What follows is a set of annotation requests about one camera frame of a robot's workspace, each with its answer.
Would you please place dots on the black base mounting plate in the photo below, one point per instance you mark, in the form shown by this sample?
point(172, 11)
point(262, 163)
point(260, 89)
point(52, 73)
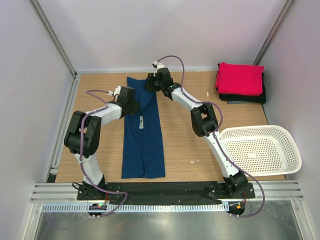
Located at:
point(176, 193)

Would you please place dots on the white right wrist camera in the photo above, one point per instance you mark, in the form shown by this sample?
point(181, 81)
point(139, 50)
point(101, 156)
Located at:
point(157, 66)

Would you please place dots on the aluminium rail frame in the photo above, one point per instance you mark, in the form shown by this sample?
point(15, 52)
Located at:
point(274, 190)

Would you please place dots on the blue printed t-shirt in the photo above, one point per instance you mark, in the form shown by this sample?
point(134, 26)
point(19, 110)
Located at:
point(143, 150)

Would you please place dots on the white perforated plastic basket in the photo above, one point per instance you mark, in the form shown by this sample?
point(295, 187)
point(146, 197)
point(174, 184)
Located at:
point(262, 150)

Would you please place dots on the folded black t-shirt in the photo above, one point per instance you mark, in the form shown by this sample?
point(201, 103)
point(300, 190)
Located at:
point(260, 99)

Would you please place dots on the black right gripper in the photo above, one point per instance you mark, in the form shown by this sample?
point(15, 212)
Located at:
point(149, 83)

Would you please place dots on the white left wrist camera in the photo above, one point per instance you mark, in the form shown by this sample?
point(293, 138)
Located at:
point(115, 92)

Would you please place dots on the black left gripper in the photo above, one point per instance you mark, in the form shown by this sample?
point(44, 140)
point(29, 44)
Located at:
point(136, 108)

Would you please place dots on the folded pink t-shirt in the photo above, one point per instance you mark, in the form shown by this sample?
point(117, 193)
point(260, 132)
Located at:
point(239, 79)

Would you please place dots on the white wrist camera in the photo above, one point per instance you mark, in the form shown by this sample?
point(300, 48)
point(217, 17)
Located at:
point(115, 92)
point(157, 66)

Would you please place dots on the folded grey t-shirt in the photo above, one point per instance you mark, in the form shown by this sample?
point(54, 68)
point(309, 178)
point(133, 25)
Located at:
point(236, 102)

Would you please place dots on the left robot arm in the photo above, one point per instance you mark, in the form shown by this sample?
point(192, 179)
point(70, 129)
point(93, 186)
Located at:
point(82, 137)

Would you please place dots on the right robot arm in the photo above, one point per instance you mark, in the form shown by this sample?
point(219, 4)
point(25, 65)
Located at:
point(204, 124)

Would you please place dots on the white slotted cable duct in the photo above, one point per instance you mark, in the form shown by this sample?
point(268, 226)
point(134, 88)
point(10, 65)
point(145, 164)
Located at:
point(90, 207)

